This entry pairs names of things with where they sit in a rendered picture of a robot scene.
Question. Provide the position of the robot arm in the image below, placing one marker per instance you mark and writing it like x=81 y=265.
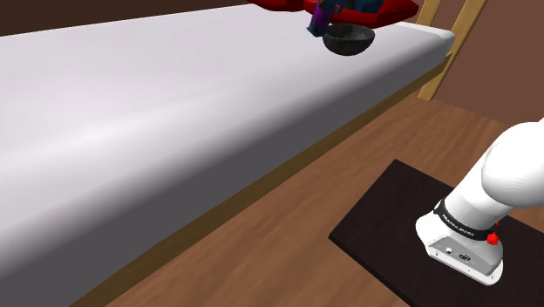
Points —
x=501 y=178

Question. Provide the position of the black bowl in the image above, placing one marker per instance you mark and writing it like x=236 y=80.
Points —
x=348 y=40

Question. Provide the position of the purple and blue toy figure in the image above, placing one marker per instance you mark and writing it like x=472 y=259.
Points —
x=319 y=19

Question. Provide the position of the red pillow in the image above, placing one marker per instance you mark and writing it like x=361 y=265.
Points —
x=382 y=15
x=280 y=4

